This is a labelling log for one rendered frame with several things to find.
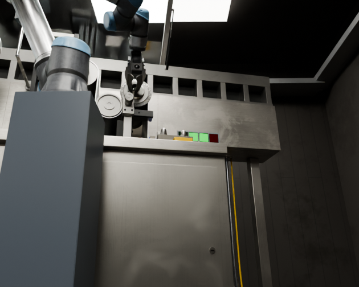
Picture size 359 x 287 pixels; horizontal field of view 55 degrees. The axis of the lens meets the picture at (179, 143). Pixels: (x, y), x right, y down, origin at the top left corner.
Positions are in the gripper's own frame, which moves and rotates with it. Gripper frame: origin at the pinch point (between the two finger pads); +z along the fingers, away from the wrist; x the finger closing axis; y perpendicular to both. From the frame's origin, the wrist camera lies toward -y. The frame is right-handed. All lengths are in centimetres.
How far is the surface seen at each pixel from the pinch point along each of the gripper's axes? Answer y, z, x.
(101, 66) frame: 51, 5, 16
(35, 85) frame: -11.2, -2.6, 39.9
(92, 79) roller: 8.4, -0.8, 19.0
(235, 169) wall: 134, 122, -120
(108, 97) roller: 1.4, 4.5, 11.0
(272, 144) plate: 19, 32, -86
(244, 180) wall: 123, 128, -128
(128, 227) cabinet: -64, 24, 2
